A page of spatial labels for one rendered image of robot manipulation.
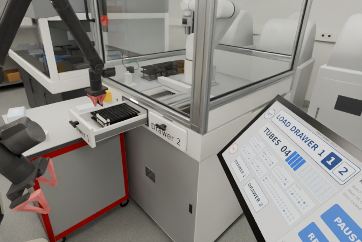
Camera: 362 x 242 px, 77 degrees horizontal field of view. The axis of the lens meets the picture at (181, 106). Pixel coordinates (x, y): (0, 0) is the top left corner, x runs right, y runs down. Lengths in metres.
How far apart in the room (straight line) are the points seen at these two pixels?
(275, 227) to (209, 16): 0.67
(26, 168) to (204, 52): 0.67
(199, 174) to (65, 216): 0.95
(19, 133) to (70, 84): 1.50
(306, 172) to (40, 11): 1.83
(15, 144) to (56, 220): 1.16
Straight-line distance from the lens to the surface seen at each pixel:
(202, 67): 0.92
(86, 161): 1.57
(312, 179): 0.63
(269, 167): 0.70
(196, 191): 1.23
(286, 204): 0.64
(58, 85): 2.07
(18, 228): 2.16
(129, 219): 1.94
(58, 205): 1.67
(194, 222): 1.39
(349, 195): 0.59
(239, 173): 0.76
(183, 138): 1.09
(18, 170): 0.67
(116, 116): 1.32
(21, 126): 0.61
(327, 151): 0.65
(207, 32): 0.89
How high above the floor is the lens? 1.47
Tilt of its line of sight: 24 degrees down
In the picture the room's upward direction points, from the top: 1 degrees clockwise
